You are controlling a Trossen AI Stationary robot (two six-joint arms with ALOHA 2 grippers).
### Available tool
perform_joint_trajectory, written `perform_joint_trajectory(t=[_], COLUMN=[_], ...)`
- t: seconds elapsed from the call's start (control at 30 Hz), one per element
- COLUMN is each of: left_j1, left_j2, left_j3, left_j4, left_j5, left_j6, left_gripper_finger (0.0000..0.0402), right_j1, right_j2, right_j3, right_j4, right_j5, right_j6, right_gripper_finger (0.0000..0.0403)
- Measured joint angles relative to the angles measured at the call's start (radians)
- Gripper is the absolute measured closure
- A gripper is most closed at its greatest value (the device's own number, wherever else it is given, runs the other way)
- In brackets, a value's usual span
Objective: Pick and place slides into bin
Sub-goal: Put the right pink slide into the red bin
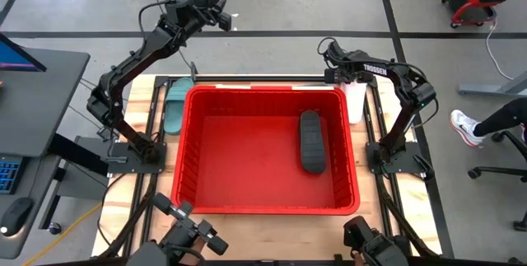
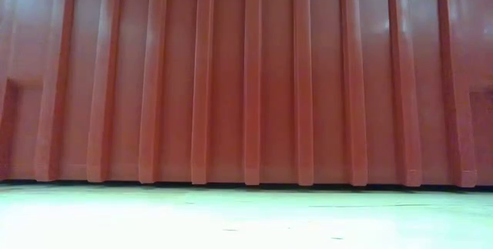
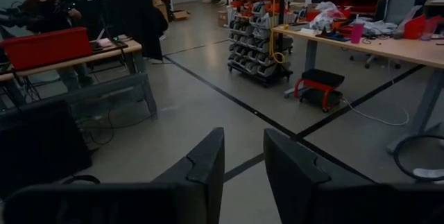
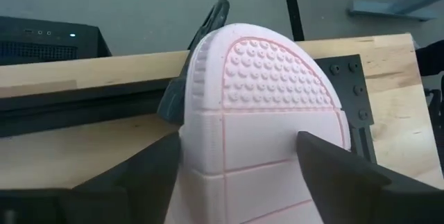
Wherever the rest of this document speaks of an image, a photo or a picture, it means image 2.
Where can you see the red ribbed plastic bin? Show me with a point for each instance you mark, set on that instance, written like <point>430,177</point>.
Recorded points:
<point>246,79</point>

